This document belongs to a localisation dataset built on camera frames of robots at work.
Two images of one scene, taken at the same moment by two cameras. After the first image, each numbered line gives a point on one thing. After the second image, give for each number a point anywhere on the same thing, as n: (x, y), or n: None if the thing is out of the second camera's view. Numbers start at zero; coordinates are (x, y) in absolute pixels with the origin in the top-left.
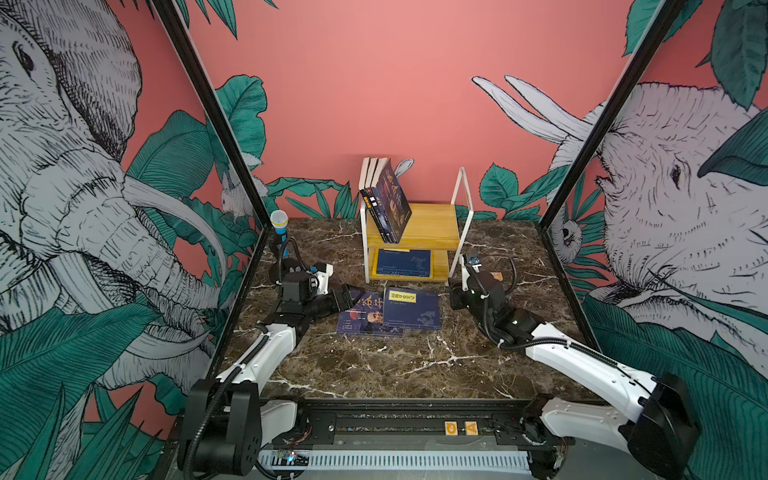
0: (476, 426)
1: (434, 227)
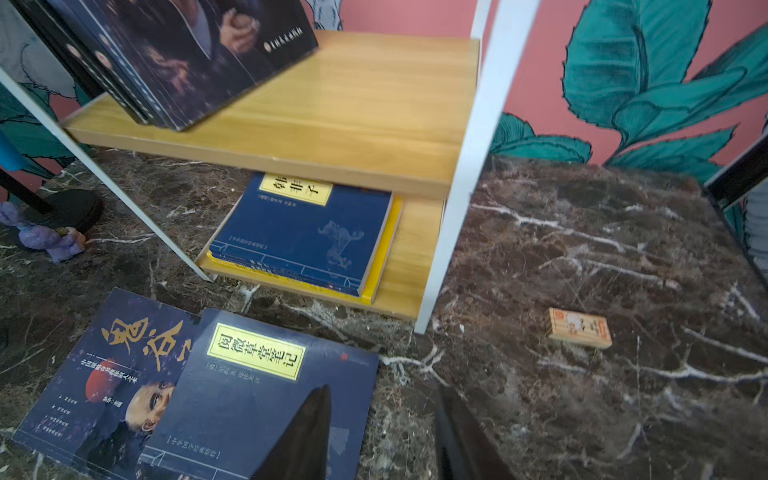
0: None
1: (395, 116)
